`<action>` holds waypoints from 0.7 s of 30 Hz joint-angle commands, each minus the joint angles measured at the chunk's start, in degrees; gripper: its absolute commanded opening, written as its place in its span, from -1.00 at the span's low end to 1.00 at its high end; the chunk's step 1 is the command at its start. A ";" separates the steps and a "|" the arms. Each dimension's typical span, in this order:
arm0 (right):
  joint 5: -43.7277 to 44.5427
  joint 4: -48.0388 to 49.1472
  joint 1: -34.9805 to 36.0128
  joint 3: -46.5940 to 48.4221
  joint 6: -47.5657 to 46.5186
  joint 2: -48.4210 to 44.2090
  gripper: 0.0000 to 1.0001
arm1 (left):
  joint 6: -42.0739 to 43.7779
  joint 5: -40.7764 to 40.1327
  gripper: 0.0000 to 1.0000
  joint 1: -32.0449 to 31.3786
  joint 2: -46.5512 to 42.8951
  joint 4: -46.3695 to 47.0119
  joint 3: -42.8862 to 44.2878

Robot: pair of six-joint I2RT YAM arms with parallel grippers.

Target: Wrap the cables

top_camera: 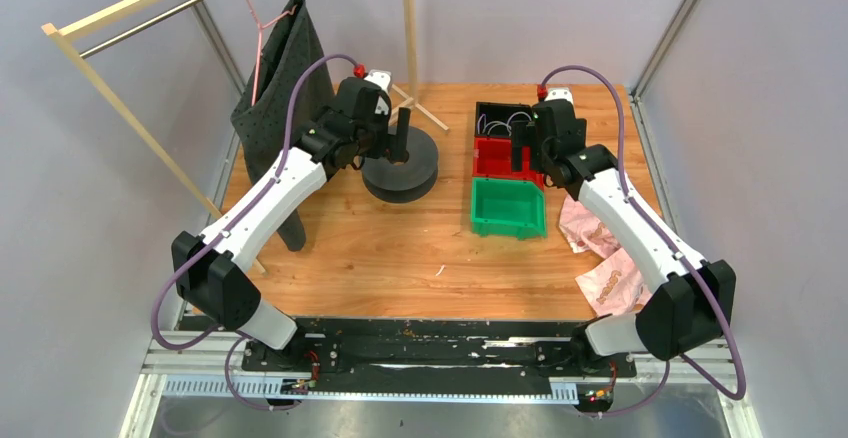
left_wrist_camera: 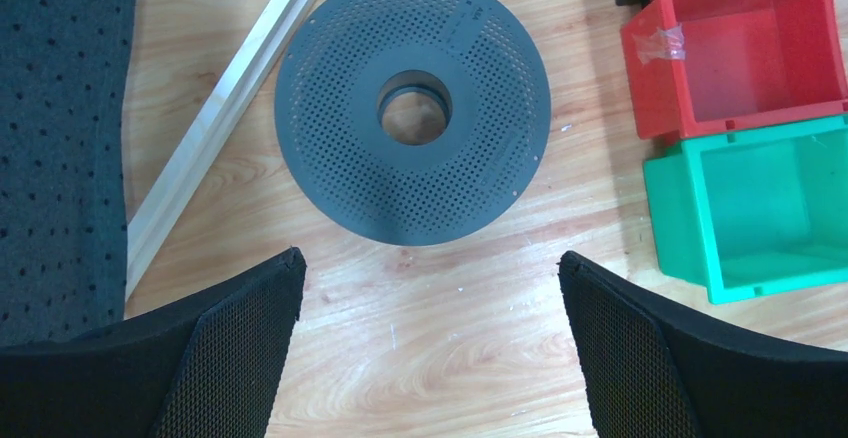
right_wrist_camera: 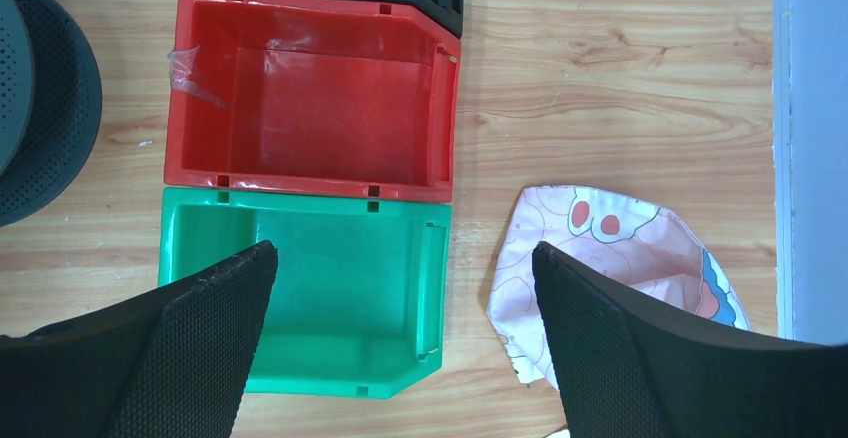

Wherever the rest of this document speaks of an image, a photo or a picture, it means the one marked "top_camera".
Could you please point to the pink patterned cloth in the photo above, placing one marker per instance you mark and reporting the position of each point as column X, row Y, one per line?
column 614, row 286

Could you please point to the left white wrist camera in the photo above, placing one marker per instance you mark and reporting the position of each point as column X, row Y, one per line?
column 381, row 78

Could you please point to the black storage bin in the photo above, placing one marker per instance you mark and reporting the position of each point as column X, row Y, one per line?
column 496, row 119

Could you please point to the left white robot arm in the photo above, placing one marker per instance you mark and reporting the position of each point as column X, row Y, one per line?
column 211, row 268

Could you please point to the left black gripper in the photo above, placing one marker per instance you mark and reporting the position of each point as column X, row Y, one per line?
column 381, row 147

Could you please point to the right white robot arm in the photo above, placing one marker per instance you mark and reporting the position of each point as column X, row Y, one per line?
column 691, row 297

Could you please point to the black cable spool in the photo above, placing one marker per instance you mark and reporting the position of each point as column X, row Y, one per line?
column 408, row 181

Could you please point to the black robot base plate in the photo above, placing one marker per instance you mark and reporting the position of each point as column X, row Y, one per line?
column 433, row 357

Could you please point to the dark grey hanging cloth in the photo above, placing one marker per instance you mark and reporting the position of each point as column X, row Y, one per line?
column 293, row 46

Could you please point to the red storage bin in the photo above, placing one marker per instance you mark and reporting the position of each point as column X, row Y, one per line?
column 492, row 158

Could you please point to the green storage bin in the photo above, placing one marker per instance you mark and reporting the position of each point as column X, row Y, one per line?
column 510, row 208

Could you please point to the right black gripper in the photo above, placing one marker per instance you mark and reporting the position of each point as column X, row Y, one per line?
column 521, row 136

